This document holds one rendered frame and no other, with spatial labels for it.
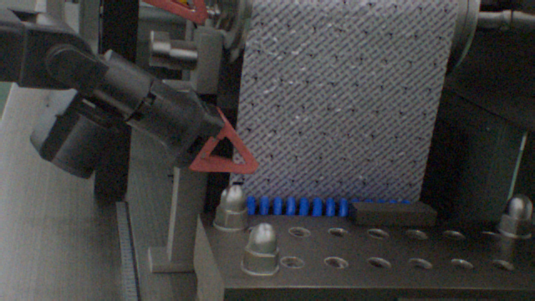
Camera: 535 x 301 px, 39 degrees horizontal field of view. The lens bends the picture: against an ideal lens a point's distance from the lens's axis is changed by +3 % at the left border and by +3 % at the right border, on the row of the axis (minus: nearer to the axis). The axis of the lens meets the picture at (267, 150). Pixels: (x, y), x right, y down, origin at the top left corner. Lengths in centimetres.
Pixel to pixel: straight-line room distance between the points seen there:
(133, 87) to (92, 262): 29
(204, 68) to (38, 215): 36
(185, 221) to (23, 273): 20
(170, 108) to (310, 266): 22
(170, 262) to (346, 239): 26
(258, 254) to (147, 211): 47
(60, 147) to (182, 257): 26
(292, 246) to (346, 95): 19
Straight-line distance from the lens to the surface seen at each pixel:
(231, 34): 82
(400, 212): 84
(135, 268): 96
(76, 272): 95
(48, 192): 118
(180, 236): 94
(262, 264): 68
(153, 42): 86
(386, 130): 87
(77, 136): 77
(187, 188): 92
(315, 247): 76
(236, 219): 76
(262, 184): 85
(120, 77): 76
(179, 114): 78
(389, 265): 75
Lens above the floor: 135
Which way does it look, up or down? 18 degrees down
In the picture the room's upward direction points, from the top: 7 degrees clockwise
